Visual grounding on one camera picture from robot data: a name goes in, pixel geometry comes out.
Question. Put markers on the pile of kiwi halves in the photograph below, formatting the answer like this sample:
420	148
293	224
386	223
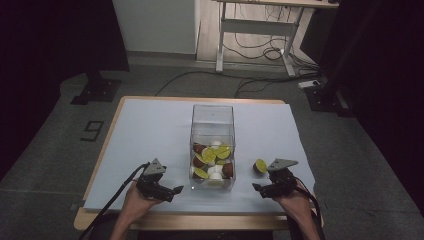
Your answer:
209	156

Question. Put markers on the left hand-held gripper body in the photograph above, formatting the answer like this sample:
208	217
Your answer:
155	186

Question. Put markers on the wooden table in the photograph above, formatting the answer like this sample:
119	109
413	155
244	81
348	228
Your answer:
100	221

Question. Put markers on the dark curtain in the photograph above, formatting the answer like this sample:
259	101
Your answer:
50	40
383	66

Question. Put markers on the person's right hand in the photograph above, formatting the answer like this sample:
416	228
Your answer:
298	206

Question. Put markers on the white table sheet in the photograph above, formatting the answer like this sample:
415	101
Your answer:
150	133

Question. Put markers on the white metal desk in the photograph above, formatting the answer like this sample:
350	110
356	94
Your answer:
256	26

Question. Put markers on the single brown kiwi half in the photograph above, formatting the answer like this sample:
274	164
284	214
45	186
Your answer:
260	166

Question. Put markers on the person's left hand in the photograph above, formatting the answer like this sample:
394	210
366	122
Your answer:
135	201

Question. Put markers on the white round piece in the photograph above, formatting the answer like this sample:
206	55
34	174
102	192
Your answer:
216	143
216	176

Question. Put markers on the black stand base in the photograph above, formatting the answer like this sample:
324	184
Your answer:
328	98
96	90

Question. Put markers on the white power strip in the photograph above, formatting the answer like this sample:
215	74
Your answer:
308	84

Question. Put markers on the clear plastic box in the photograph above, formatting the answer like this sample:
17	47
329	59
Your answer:
213	123

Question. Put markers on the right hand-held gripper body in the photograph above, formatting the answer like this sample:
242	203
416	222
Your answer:
281	183

